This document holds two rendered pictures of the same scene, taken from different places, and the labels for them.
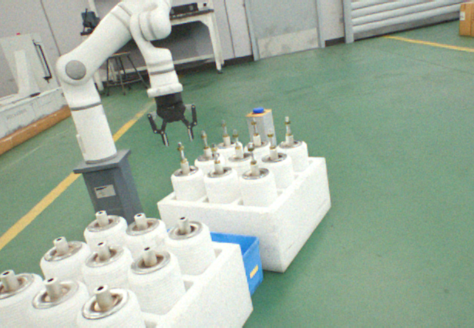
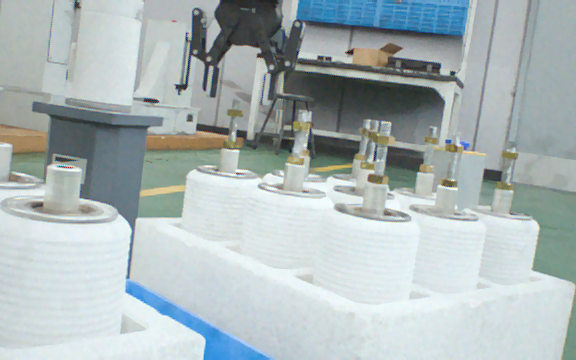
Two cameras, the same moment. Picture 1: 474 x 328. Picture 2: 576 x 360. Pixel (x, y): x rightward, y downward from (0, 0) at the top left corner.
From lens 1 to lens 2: 55 cm
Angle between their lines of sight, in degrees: 19
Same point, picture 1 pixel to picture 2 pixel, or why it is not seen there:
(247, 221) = (294, 323)
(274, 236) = not seen: outside the picture
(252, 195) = (337, 258)
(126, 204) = not seen: hidden behind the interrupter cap
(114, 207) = not seen: hidden behind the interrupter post
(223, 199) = (271, 253)
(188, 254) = (12, 268)
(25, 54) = (169, 48)
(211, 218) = (221, 288)
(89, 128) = (96, 31)
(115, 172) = (102, 135)
